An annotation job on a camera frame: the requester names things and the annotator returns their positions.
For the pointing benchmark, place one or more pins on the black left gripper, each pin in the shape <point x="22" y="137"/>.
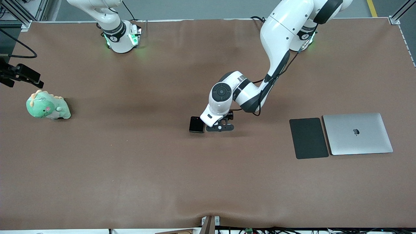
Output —
<point x="230" y="116"/>

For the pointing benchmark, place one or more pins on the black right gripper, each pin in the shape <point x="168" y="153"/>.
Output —
<point x="7" y="73"/>

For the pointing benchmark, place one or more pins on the black smartphone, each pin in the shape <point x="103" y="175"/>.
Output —
<point x="195" y="125"/>

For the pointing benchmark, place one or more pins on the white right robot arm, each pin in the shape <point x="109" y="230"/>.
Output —
<point x="118" y="39"/>

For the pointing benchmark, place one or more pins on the black mouse pad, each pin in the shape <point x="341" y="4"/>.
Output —
<point x="308" y="138"/>

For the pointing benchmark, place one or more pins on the green dinosaur plush toy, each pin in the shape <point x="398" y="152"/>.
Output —
<point x="45" y="109"/>

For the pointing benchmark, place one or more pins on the brown table cover sheet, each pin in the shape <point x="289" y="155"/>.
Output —
<point x="162" y="178"/>

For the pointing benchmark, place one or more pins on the silver closed laptop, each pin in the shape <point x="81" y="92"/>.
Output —
<point x="357" y="143"/>

